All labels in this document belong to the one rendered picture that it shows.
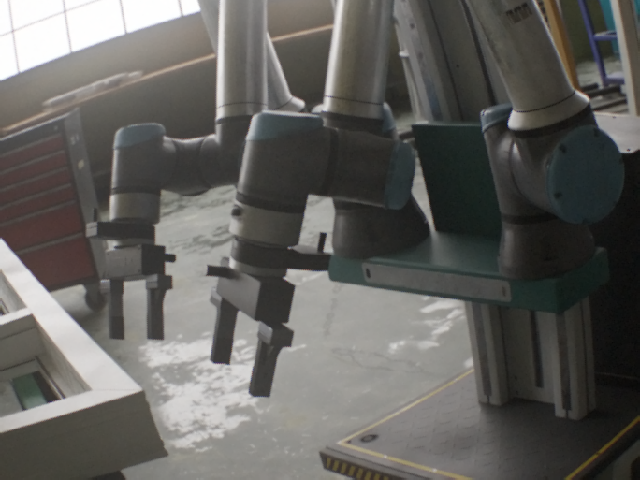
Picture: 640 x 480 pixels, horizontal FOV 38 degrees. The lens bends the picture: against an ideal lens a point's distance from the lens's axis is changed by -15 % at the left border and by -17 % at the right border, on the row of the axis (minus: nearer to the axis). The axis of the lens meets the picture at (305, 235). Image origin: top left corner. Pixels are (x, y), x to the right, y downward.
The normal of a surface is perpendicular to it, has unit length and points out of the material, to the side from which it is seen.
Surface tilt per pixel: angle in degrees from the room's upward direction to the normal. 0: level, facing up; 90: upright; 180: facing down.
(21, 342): 90
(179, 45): 90
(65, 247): 90
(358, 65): 85
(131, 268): 67
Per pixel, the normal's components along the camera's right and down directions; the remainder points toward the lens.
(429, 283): -0.80, 0.32
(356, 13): -0.36, 0.11
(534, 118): -0.62, -0.33
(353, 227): -0.58, -0.03
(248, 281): -0.87, -0.10
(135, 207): 0.18, -0.13
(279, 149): -0.07, 0.14
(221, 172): -0.43, 0.55
